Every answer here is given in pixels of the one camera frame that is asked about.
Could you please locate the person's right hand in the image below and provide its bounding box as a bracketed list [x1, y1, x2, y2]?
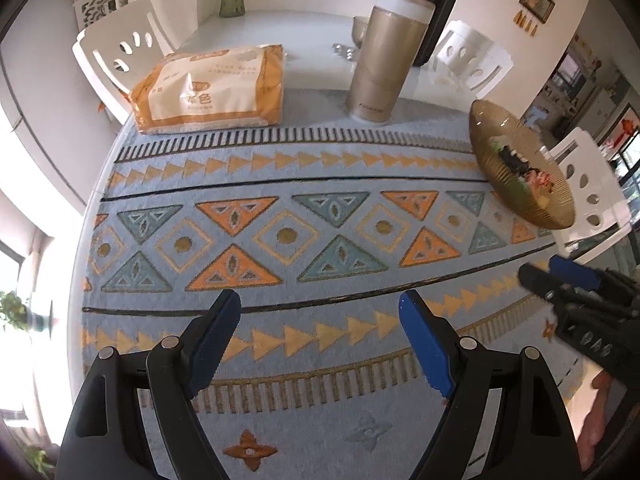
[576, 370, 613, 471]

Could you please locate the brown ribbed glass bowl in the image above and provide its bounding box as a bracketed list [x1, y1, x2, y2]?
[469, 100, 576, 231]

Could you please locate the small black toy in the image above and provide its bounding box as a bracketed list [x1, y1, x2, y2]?
[498, 150, 529, 176]

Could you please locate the white chair far left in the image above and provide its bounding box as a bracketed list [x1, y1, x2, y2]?
[72, 0, 175, 124]

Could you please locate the foil pill blister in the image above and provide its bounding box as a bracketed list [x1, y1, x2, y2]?
[332, 44, 359, 62]

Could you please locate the white chair near right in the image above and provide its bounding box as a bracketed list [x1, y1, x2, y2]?
[551, 128, 632, 264]

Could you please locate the orange white tissue pack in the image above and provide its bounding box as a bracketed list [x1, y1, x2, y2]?
[129, 44, 285, 134]

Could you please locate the red chibi figurine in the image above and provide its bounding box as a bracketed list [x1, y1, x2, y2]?
[525, 167, 554, 196]

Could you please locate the gold cylindrical canister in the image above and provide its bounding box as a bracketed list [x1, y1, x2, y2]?
[346, 0, 435, 124]

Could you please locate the white chair far right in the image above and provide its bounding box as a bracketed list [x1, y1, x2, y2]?
[430, 20, 514, 99]

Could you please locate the patterned blue table mat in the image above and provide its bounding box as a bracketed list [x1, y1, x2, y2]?
[68, 90, 584, 479]

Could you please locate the small glass bowl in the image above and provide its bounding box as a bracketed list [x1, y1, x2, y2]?
[352, 16, 369, 49]

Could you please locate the white chair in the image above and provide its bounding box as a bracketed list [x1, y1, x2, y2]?
[72, 0, 175, 124]
[551, 128, 632, 264]
[430, 20, 514, 99]

